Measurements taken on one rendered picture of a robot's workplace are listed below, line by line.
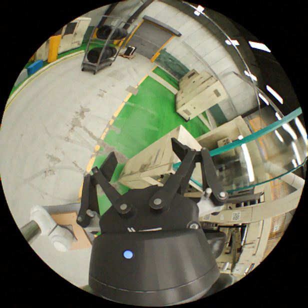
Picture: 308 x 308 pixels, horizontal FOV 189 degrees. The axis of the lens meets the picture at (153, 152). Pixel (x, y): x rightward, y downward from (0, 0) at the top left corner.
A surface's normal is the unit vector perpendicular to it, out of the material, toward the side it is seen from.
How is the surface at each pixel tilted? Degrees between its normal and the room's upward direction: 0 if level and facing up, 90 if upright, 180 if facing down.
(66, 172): 0
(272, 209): 90
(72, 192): 0
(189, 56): 90
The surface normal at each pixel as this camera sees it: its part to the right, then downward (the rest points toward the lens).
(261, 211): -0.77, -0.55
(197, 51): -0.17, 0.86
